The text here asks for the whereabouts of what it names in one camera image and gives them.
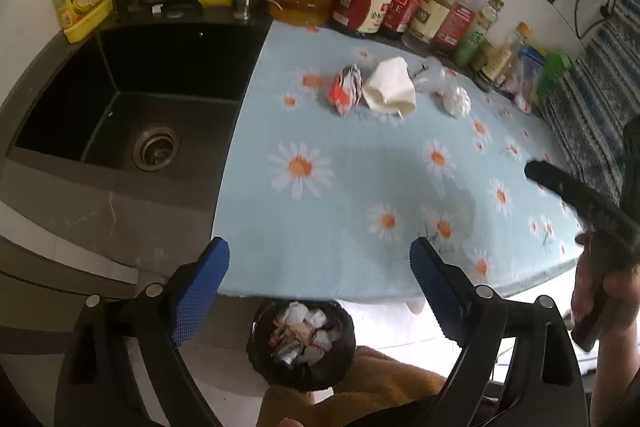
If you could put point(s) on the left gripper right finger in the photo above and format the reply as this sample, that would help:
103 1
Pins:
543 385

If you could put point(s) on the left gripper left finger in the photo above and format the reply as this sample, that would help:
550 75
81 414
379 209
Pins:
97 387

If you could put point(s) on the silver foil wrapper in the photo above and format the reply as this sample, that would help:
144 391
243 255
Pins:
288 352

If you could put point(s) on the white plastic-wrapped ball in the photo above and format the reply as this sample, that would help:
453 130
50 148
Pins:
456 101

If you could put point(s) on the red-white wrapper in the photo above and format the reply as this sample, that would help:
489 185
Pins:
345 89

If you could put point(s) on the person's right forearm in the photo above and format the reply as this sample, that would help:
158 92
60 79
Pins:
618 364

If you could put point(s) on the black trash bin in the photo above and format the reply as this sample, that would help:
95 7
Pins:
324 327

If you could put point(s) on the black kitchen sink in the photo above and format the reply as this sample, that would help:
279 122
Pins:
70 192

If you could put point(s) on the person's right hand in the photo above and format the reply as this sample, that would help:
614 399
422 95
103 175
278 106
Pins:
596 310

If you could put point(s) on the striped blue cloth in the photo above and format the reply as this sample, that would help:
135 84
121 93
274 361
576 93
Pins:
595 98

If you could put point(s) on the blue-white plastic bag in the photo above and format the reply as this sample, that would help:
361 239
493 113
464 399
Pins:
522 82

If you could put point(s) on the green carton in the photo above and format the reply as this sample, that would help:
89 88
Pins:
555 64

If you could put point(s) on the person's brown trousers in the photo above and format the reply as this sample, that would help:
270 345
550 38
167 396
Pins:
374 382

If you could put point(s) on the beige-label pepper bottle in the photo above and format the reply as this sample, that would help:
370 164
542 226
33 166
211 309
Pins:
501 59

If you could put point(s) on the green-label bottle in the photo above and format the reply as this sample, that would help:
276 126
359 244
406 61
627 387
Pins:
483 19

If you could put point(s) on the clear plastic bag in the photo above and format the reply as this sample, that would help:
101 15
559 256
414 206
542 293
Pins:
433 77

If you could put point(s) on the sink drain strainer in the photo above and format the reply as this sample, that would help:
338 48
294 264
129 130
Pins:
155 148

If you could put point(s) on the red-label clear bottle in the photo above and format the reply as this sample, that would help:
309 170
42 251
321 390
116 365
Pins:
455 25

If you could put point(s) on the crumpled white paper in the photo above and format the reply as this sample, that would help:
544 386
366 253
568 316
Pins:
389 90

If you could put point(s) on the clear yellow-cap bottle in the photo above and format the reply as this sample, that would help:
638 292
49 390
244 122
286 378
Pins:
424 24

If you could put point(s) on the blue daisy tablecloth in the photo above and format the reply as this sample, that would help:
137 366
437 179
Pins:
322 206

